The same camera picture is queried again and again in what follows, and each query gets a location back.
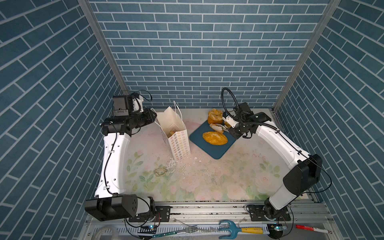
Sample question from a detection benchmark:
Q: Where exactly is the small oblong bread roll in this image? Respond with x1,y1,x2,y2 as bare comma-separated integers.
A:
210,123,223,134

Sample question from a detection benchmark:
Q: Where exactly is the white printed paper bag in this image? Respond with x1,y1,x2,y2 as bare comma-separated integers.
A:
151,101,191,161

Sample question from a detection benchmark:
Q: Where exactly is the orange triangular bread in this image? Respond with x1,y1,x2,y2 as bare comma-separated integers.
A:
167,129,177,138

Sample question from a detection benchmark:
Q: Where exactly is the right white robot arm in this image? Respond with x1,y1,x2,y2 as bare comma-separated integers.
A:
223,103,325,221

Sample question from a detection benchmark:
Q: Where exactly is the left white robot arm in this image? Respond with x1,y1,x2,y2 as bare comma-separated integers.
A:
85,109,157,222

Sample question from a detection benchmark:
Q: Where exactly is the large round twisted bread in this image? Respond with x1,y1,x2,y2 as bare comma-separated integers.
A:
207,109,224,125

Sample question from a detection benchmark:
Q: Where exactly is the large oval seeded bread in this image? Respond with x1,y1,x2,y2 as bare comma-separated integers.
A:
203,132,228,146

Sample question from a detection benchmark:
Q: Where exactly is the dark blue tray mat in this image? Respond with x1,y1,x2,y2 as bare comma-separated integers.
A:
188,119,238,160

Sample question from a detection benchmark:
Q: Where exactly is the red white marker pen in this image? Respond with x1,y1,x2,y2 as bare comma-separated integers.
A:
296,225,332,234

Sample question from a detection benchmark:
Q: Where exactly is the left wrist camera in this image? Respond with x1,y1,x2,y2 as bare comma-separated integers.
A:
113,95,134,117

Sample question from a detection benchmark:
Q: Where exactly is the aluminium rail frame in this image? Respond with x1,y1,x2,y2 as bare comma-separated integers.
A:
83,201,337,229

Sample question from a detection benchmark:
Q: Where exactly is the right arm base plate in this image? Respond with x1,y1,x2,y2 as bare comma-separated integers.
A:
246,205,291,222

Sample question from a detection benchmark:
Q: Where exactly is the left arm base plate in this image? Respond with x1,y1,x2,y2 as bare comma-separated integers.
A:
129,206,171,223

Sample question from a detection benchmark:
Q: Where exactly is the teal fork tool yellow handle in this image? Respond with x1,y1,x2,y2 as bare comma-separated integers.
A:
218,220,264,240

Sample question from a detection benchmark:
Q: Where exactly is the metal fork green handle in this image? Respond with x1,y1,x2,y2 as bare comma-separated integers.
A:
152,226,198,239

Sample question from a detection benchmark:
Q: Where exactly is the white hose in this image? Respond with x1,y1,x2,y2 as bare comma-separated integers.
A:
91,224,119,240

